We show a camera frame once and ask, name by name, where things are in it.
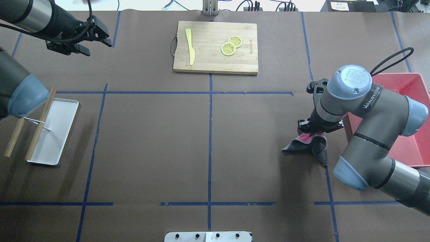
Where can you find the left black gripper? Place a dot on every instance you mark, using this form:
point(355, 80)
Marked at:
point(66, 23)

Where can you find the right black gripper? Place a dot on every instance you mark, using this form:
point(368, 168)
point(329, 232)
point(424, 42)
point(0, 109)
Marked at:
point(317, 125)

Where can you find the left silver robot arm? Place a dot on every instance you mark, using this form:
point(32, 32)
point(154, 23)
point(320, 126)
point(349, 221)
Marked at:
point(21, 91)

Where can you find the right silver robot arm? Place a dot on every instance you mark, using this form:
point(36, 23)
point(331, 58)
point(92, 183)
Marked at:
point(347, 91)

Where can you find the white rack loop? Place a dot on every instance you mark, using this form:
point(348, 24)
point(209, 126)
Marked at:
point(33, 121)

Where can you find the pink plastic bin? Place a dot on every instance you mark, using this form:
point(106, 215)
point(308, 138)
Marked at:
point(398, 121)

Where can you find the wooden stick beside tray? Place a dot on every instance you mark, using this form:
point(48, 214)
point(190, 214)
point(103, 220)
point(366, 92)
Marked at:
point(13, 140)

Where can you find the yellow plastic knife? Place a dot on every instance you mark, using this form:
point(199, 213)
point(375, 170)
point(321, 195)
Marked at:
point(192, 53)

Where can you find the white rectangular tray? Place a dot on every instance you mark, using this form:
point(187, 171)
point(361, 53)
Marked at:
point(55, 132)

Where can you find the lemon slice near knife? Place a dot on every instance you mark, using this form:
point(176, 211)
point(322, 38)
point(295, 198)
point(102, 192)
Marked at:
point(235, 40)

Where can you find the lemon slice far from knife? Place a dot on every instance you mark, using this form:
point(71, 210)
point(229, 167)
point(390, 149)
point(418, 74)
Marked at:
point(227, 49)

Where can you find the near orange black connector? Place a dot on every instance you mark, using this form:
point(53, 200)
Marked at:
point(285, 6)

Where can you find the orange black connector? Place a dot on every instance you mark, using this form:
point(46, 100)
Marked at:
point(285, 6)
point(252, 6)

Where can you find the black box with label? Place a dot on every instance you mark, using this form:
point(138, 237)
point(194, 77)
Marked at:
point(348, 6)

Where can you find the wooden cutting board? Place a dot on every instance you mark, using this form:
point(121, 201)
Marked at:
point(207, 38)

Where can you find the wooden stick on tray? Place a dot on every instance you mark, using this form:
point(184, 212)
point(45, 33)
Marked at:
point(40, 124)

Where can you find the far orange black connector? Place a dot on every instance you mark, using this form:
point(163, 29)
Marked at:
point(252, 6)

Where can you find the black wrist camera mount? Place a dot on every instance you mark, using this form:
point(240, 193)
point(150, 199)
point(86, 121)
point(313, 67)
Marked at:
point(317, 88)

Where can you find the aluminium frame post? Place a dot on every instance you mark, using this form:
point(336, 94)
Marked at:
point(210, 8)

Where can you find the white camera pole with base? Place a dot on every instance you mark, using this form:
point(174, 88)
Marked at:
point(209, 236)

